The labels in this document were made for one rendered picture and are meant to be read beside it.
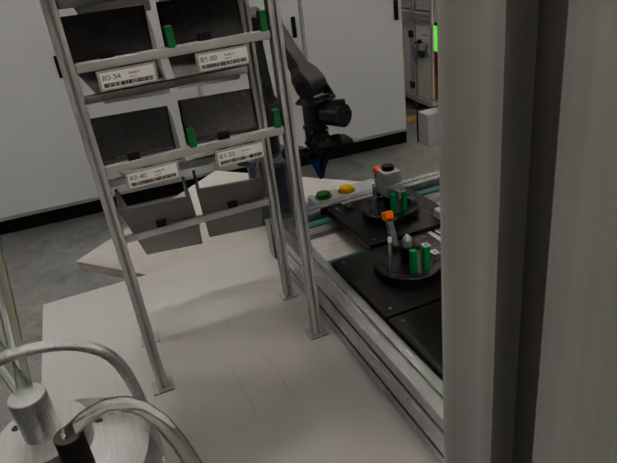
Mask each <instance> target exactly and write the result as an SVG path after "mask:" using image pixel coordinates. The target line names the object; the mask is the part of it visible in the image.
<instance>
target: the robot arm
mask: <svg viewBox="0 0 617 463"><path fill-rule="evenodd" d="M256 10H261V9H260V8H259V7H257V6H250V13H251V20H252V31H256V30H259V29H258V22H257V16H256ZM282 27H283V33H284V41H285V48H286V61H287V68H288V70H289V72H290V73H291V83H292V85H293V86H294V88H295V90H296V92H297V94H298V96H299V100H298V101H297V102H296V105H297V106H302V112H303V119H304V126H303V130H304V131H305V135H306V140H305V144H306V145H307V147H305V148H301V149H298V152H299V159H300V161H301V160H302V159H303V157H304V158H306V159H307V160H308V161H310V162H311V164H312V166H313V168H314V169H315V171H316V173H317V175H318V177H319V179H322V178H323V177H324V174H325V170H326V166H327V163H328V161H329V159H330V158H331V157H332V156H334V154H335V149H339V148H340V147H341V148H342V149H343V150H346V149H350V148H353V139H352V138H351V137H349V136H347V135H345V134H339V133H338V134H333V135H330V134H329V133H328V130H329V127H327V126H326V125H330V126H336V127H343V128H344V127H346V126H348V124H349V123H350V121H351V118H352V111H351V109H350V107H349V106H348V105H347V104H345V99H343V98H340V99H336V98H335V97H336V95H335V94H334V93H333V90H332V89H331V87H330V86H329V84H328V83H327V81H326V78H325V76H324V75H323V73H322V72H321V71H320V70H319V69H318V68H317V66H315V65H314V64H312V63H310V62H308V61H307V60H306V58H305V57H304V56H303V54H302V52H301V51H300V49H299V48H298V46H297V44H296V43H295V42H294V41H293V39H292V38H291V36H290V34H289V33H288V31H287V30H286V28H285V26H284V25H283V21H282ZM254 43H255V49H256V55H257V61H258V67H259V73H260V79H261V85H262V91H263V97H264V108H265V115H266V120H267V127H268V128H269V127H273V121H272V114H271V109H272V108H278V109H279V106H278V99H277V98H276V97H275V94H274V90H273V86H272V82H271V77H270V74H269V69H268V65H267V60H266V57H265V52H264V45H263V41H262V40H259V41H255V42H254ZM321 93H323V95H321V96H317V97H314V96H316V95H319V94H321ZM269 139H270V144H271V151H272V156H273V158H275V157H276V156H278V155H279V154H280V153H282V157H283V158H284V159H286V151H285V148H284V149H283V148H280V141H279V135H276V136H273V137H269ZM302 155H303V156H302Z"/></svg>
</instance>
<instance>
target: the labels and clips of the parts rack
mask: <svg viewBox="0 0 617 463"><path fill-rule="evenodd" d="M256 16H257V22H258V29H259V30H261V31H262V32H264V31H267V30H268V27H267V20H266V14H265V10H262V9H261V10H256ZM163 32H164V36H165V40H166V45H167V47H168V48H169V49H171V48H175V47H176V45H175V40H174V33H173V28H172V26H170V25H167V26H163ZM197 36H198V41H203V40H212V38H211V33H210V31H204V32H198V33H197ZM98 52H99V55H100V59H105V58H110V57H115V56H114V52H113V49H112V48H108V49H103V50H98ZM195 58H196V67H197V71H198V73H210V72H214V71H215V70H219V69H224V68H229V67H233V66H238V65H243V64H248V63H252V62H251V56H250V51H249V44H244V45H240V46H234V47H229V48H224V49H219V50H213V51H205V52H200V53H195ZM95 74H96V78H97V81H98V84H99V87H100V91H101V92H106V91H110V90H116V89H120V88H123V89H126V88H131V87H134V85H143V84H148V83H153V82H158V81H159V77H158V73H157V69H156V65H155V62H145V63H140V64H134V65H130V66H124V67H119V68H115V69H109V70H104V71H99V72H95ZM271 114H272V121H273V126H274V127H275V128H276V129H277V128H281V127H282V123H281V117H280V110H279V109H278V108H272V109H271ZM185 132H186V137H187V140H188V145H189V146H190V148H195V147H197V143H196V135H195V131H194V129H193V128H192V127H188V128H185ZM217 135H218V140H223V139H228V138H230V132H229V131H228V130H223V131H219V132H217ZM214 154H215V158H216V163H217V168H220V167H225V166H229V165H233V164H239V163H243V162H247V161H251V160H254V159H258V158H262V157H265V156H266V154H265V148H264V140H261V141H255V142H250V143H246V144H243V145H239V146H235V147H230V148H229V147H226V148H222V149H219V150H218V151H214ZM127 156H128V160H129V161H132V160H137V159H140V158H141V157H140V151H139V150H137V151H133V152H127ZM124 176H125V179H126V183H127V186H128V190H131V189H135V188H139V187H143V186H149V185H153V184H157V183H161V182H165V181H169V180H173V179H176V178H180V177H182V176H181V172H180V168H179V163H178V161H177V160H176V161H172V162H169V163H165V164H157V165H149V166H145V167H143V168H141V169H138V170H134V171H130V172H126V173H124ZM227 204H228V207H227V208H225V209H219V210H215V211H212V212H209V213H205V214H201V215H198V216H195V217H192V218H187V219H184V220H178V221H175V222H171V223H166V220H157V221H156V225H157V227H153V228H149V229H147V230H143V231H137V232H133V233H130V234H126V235H125V239H126V242H127V243H132V242H135V241H138V240H142V239H145V238H149V237H152V236H155V235H159V234H163V233H166V232H172V231H175V230H179V229H183V228H185V227H189V226H193V225H196V224H199V223H203V222H206V221H210V220H215V219H219V218H223V217H226V216H229V215H233V214H236V213H240V212H244V211H246V210H250V209H256V208H260V207H263V206H266V205H270V201H269V198H268V197H266V198H260V199H256V200H253V201H250V202H246V203H242V204H239V205H237V200H234V201H230V202H227Z"/></svg>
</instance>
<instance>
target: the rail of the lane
mask: <svg viewBox="0 0 617 463"><path fill-rule="evenodd" d="M401 183H403V187H404V186H408V187H409V188H411V189H413V190H414V191H416V192H417V191H420V190H423V189H426V188H430V187H433V186H438V185H440V170H439V171H435V172H432V173H428V174H425V175H419V176H416V177H412V178H410V179H406V180H402V181H401ZM372 196H373V191H372V189H370V190H366V191H364V192H360V193H356V194H353V195H350V196H347V197H343V198H337V199H334V200H331V201H327V202H324V203H320V204H318V205H314V206H310V207H307V208H306V209H307V215H308V222H312V221H315V220H321V219H324V218H328V217H329V216H328V214H327V209H329V208H332V207H336V206H339V205H342V204H345V203H349V202H352V201H356V200H358V199H362V198H368V197H372ZM281 216H282V222H283V221H287V220H288V221H289V222H290V223H291V224H292V225H293V227H296V222H295V215H294V211H291V212H288V213H285V214H281ZM271 225H272V222H271V218H268V219H265V226H266V231H267V237H268V242H269V248H270V253H271V254H272V256H273V257H274V258H275V259H276V250H275V243H274V237H273V235H274V234H273V232H272V226H271Z"/></svg>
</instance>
